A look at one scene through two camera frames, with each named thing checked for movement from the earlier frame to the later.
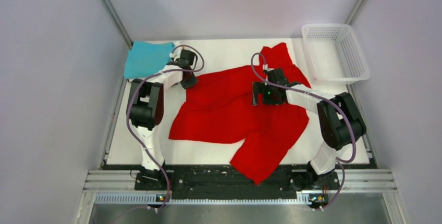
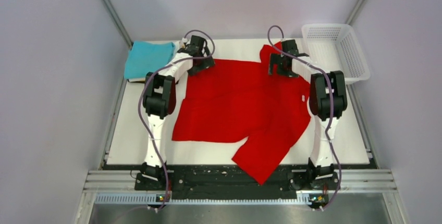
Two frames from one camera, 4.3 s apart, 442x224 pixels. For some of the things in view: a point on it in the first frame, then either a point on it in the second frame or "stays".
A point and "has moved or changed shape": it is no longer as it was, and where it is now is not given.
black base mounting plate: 225,182 stays
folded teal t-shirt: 145,58 stays
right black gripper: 259,87 to 275,59
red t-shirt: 220,108 has moved or changed shape
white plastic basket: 334,53 stays
